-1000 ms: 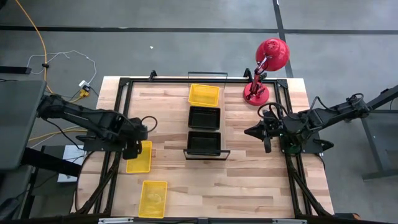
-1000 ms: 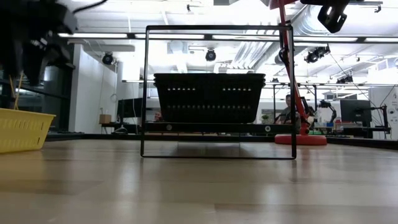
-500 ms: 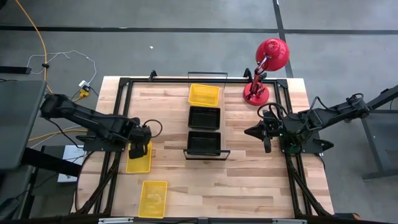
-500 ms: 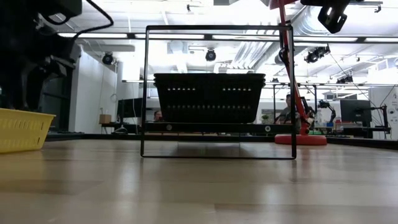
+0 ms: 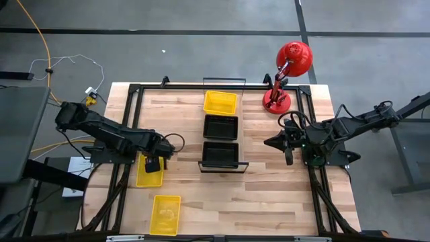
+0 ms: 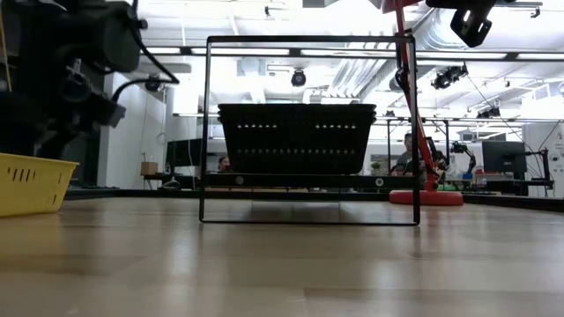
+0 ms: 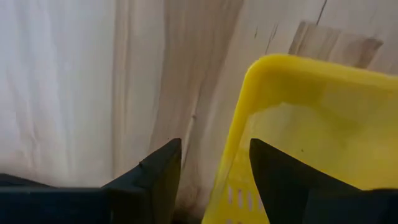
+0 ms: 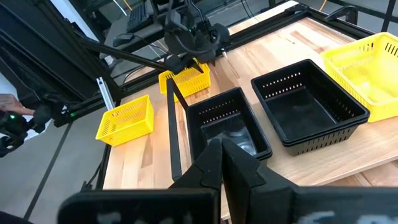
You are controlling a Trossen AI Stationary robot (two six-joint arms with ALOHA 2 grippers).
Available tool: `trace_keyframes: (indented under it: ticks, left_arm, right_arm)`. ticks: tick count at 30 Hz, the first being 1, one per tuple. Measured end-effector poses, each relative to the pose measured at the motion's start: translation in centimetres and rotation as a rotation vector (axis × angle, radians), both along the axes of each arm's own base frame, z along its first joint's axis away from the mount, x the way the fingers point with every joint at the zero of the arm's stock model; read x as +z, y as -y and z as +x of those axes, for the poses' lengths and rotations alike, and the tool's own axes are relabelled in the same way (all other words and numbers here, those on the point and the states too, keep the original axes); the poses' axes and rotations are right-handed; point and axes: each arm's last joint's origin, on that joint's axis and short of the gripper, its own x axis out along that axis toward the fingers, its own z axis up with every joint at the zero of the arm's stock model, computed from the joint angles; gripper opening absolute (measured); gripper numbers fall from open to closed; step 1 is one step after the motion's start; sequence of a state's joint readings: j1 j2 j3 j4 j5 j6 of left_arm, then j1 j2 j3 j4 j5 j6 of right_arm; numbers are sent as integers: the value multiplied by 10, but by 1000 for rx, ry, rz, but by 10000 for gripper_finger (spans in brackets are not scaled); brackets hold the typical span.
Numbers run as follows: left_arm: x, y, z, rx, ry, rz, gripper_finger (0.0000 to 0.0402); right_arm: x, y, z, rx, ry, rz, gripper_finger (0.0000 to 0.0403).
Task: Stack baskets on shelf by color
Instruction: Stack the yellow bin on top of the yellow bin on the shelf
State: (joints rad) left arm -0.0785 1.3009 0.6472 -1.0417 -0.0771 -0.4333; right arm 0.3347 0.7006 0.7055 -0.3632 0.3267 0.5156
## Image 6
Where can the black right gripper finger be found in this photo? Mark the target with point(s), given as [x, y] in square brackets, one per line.
[481, 24]
[459, 28]

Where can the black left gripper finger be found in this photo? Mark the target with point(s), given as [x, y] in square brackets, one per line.
[50, 145]
[75, 136]

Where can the brown cardboard box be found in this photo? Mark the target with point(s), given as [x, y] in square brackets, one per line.
[149, 168]

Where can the red desk lamp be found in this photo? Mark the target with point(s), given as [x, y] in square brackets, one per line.
[425, 198]

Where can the black metal frame shelf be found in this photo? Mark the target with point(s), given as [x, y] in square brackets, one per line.
[308, 180]

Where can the yellow plastic basket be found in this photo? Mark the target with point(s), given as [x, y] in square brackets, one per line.
[31, 189]

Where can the black background robot arm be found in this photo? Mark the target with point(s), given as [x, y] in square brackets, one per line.
[462, 152]

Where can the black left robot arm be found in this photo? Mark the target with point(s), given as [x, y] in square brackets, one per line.
[66, 35]

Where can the black computer monitor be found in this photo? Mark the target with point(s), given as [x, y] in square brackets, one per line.
[504, 156]
[185, 154]

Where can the person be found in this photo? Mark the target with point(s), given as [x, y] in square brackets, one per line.
[405, 160]
[224, 164]

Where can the small potted plant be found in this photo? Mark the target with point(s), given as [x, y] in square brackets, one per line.
[375, 168]

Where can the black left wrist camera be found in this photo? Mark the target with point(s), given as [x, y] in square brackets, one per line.
[108, 112]

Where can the black round ceiling fixture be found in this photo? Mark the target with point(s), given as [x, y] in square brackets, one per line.
[153, 84]
[298, 78]

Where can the black ceiling spotlights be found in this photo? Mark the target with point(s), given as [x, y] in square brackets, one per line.
[489, 112]
[447, 78]

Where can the black overhead beam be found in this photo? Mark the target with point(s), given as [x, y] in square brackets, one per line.
[295, 51]

